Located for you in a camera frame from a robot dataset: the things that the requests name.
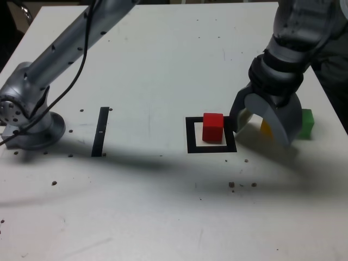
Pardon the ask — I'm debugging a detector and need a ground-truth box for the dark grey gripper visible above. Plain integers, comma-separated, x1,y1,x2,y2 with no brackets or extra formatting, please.
229,84,303,146

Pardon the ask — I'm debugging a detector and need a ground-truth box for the yellow cube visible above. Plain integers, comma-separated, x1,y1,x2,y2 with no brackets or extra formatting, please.
240,108,275,138

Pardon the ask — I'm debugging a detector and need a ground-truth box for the green cube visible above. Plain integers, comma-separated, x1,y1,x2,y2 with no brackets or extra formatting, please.
296,108,315,140

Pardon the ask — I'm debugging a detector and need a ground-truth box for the red cube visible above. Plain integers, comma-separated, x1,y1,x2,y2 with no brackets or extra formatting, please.
202,113,225,144

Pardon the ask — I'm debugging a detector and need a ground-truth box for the black tape square outline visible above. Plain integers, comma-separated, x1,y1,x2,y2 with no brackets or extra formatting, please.
185,116,238,154

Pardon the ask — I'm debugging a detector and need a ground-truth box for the person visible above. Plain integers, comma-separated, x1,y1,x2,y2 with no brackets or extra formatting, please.
309,16,348,128

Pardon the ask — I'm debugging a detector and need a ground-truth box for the black tape strip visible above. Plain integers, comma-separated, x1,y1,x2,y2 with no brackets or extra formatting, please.
91,107,109,158

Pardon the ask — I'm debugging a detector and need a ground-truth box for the chrome chair tube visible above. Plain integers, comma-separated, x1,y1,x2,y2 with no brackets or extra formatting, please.
20,4,33,21

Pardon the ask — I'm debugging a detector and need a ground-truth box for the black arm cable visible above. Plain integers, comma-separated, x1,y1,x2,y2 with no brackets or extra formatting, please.
0,0,100,145

